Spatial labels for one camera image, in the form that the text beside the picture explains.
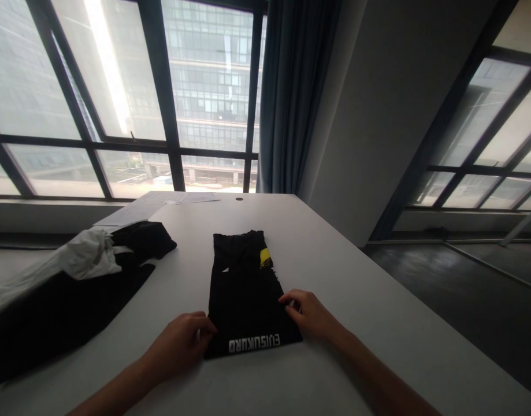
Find side dark-framed window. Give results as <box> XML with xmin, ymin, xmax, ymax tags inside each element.
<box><xmin>369</xmin><ymin>0</ymin><xmax>531</xmax><ymax>243</ymax></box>

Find white paper sheets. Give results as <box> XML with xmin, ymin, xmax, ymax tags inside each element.
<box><xmin>92</xmin><ymin>191</ymin><xmax>221</xmax><ymax>228</ymax></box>

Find person's right hand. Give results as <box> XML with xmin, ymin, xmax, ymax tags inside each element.
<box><xmin>278</xmin><ymin>289</ymin><xmax>342</xmax><ymax>344</ymax></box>

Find blue-grey curtain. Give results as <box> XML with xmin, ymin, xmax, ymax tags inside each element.
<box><xmin>255</xmin><ymin>0</ymin><xmax>340</xmax><ymax>196</ymax></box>

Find white table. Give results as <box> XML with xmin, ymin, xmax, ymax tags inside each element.
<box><xmin>0</xmin><ymin>192</ymin><xmax>531</xmax><ymax>416</ymax></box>

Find black printed garment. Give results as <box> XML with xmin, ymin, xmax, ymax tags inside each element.
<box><xmin>203</xmin><ymin>230</ymin><xmax>304</xmax><ymax>361</ymax></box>

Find person's left hand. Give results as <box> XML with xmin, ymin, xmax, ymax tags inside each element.
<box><xmin>139</xmin><ymin>310</ymin><xmax>218</xmax><ymax>384</ymax></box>

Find pile of black and white clothes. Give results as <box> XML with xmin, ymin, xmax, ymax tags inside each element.
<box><xmin>0</xmin><ymin>221</ymin><xmax>178</xmax><ymax>384</ymax></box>

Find large dark-framed window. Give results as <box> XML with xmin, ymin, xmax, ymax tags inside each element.
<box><xmin>0</xmin><ymin>0</ymin><xmax>268</xmax><ymax>201</ymax></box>

